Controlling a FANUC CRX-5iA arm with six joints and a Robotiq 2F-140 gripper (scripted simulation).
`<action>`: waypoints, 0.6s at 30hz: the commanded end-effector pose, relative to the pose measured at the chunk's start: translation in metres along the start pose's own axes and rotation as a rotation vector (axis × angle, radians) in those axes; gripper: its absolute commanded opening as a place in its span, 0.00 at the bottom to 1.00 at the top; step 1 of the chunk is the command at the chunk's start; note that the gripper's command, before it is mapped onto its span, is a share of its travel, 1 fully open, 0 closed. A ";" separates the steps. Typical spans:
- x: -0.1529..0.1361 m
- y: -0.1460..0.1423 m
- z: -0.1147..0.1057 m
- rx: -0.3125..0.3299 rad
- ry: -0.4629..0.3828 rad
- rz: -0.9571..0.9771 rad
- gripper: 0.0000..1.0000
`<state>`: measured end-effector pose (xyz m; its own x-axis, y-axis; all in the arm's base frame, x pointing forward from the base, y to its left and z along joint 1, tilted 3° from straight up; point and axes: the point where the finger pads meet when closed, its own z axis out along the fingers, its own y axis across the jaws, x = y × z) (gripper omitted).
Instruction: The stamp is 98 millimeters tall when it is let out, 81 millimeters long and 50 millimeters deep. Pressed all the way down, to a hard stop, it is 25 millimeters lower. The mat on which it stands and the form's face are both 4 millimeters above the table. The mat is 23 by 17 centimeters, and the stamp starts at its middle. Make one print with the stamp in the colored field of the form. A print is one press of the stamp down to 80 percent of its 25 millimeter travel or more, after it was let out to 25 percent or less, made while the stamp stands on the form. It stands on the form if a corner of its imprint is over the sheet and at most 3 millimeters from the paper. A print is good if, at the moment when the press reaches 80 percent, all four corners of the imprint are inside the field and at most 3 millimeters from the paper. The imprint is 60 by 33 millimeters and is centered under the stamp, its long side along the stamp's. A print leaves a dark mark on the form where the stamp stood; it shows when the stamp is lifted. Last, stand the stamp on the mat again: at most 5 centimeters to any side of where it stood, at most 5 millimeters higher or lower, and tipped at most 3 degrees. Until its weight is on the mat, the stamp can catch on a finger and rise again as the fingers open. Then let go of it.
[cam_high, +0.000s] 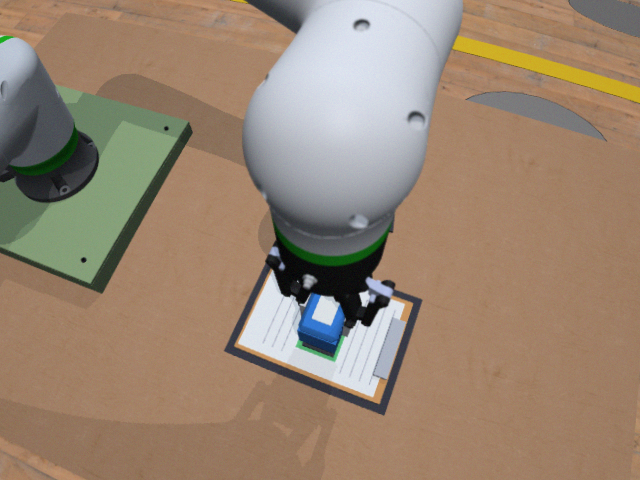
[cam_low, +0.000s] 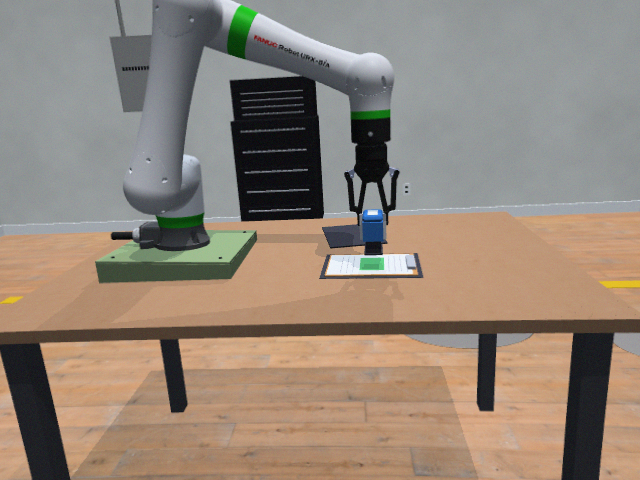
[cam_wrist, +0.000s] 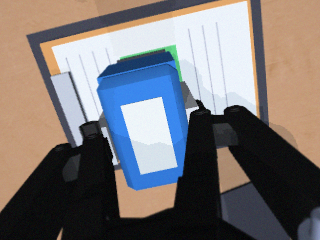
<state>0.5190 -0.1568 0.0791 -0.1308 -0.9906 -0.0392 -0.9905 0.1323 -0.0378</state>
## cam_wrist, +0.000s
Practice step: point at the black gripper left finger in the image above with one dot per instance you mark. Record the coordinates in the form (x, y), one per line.
(37, 209)

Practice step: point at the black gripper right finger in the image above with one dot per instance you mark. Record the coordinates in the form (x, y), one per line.
(288, 181)

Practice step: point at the blue self-inking stamp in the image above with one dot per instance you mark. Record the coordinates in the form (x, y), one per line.
(144, 108)

